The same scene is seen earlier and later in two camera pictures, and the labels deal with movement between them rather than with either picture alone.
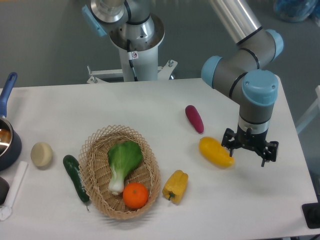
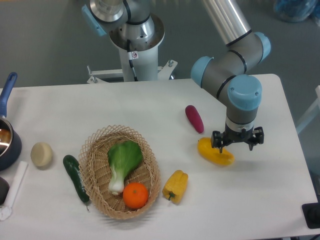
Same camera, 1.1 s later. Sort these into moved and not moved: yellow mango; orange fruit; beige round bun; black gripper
Moved: black gripper
Not moved: beige round bun; yellow mango; orange fruit
